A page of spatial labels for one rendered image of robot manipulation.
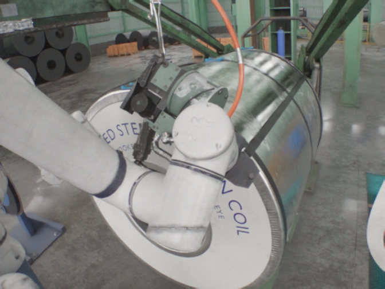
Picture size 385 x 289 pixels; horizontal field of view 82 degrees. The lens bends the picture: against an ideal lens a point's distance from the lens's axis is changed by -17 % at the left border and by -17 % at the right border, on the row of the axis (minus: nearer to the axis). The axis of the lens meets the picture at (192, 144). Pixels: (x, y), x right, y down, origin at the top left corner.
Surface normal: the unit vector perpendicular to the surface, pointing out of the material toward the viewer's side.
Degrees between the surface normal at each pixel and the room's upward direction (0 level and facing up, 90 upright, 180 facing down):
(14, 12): 90
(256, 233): 90
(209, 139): 48
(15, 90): 74
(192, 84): 42
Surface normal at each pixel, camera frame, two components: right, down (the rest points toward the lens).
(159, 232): -0.44, -0.26
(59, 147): 0.73, 0.33
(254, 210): -0.51, 0.42
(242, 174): -0.22, -0.25
